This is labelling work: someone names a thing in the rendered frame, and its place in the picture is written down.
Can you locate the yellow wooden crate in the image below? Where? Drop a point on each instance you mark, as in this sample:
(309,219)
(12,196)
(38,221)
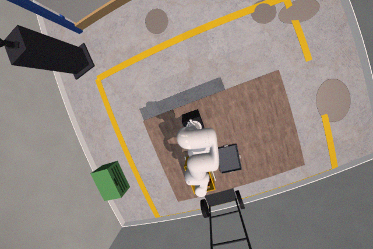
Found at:
(211,184)

